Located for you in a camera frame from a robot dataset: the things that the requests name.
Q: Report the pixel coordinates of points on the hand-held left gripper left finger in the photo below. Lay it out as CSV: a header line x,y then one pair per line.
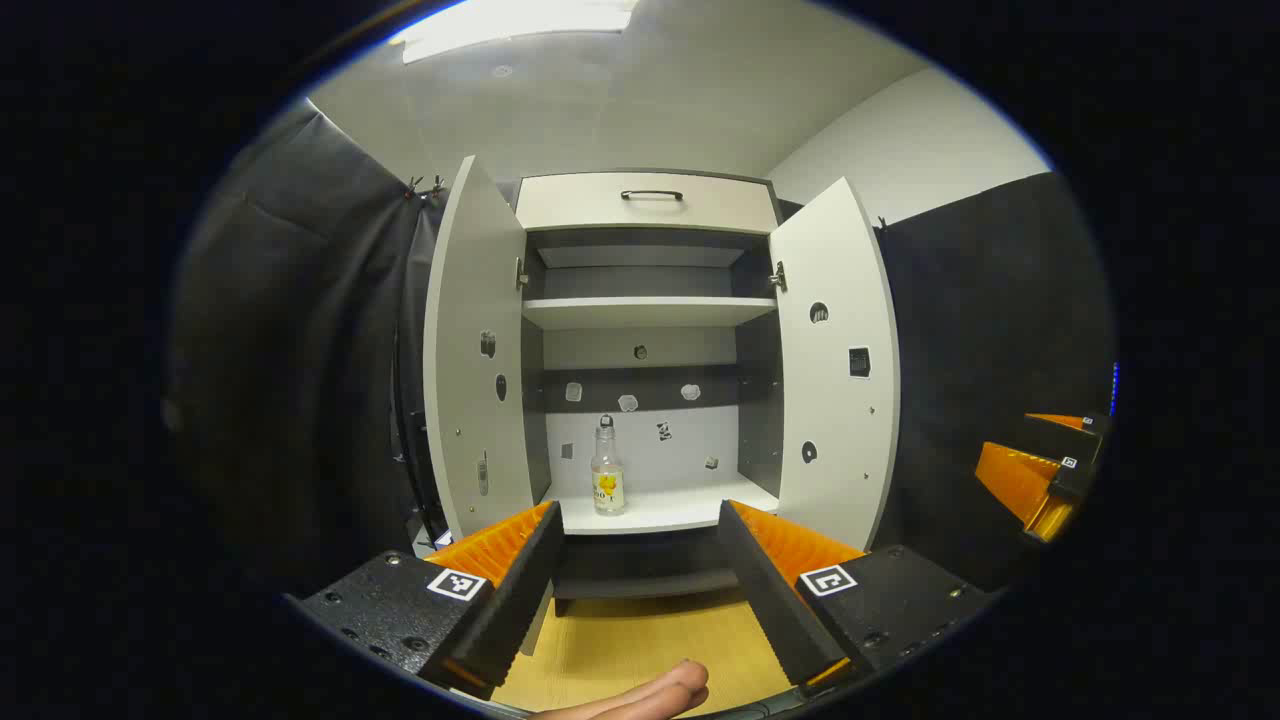
x,y
515,600

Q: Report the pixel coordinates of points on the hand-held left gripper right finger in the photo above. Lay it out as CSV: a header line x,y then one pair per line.
x,y
775,610

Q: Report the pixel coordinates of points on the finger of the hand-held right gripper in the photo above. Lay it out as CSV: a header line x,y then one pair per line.
x,y
1060,438
1078,482

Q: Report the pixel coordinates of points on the clear glass bottle yellow label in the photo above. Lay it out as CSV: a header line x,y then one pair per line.
x,y
607,490

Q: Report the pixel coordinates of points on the white and grey cabinet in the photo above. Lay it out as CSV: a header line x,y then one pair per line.
x,y
650,312

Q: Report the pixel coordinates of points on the white cabinet drawer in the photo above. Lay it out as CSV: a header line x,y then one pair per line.
x,y
570,205

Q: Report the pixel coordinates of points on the computer monitor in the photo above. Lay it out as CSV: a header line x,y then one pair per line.
x,y
1113,388

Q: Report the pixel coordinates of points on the black backdrop stand pole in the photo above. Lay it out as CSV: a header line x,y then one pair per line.
x,y
405,420

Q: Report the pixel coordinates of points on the black backdrop cloth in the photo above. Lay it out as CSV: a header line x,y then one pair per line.
x,y
300,350

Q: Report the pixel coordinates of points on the ceiling light panel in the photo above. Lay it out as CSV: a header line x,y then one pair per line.
x,y
520,25

